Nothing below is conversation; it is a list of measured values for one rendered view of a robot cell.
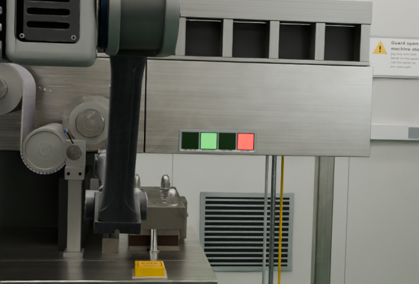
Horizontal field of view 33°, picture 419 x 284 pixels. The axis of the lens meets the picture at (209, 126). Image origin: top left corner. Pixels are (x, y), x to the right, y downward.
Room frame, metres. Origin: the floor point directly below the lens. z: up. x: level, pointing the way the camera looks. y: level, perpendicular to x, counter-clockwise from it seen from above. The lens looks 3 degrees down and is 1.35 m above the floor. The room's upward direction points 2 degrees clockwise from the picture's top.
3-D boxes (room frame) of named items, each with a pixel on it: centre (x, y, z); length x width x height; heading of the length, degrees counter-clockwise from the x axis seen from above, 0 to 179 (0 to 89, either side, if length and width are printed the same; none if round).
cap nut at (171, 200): (1.94, 0.10, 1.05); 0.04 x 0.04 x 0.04
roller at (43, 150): (2.02, 0.45, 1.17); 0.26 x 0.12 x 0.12; 7
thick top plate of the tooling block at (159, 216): (2.10, 0.16, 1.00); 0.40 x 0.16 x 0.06; 7
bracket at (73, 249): (1.87, 0.35, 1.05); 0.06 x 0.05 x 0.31; 7
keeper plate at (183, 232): (2.12, 0.07, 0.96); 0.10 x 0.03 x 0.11; 7
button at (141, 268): (1.70, 0.14, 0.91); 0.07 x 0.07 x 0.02; 7
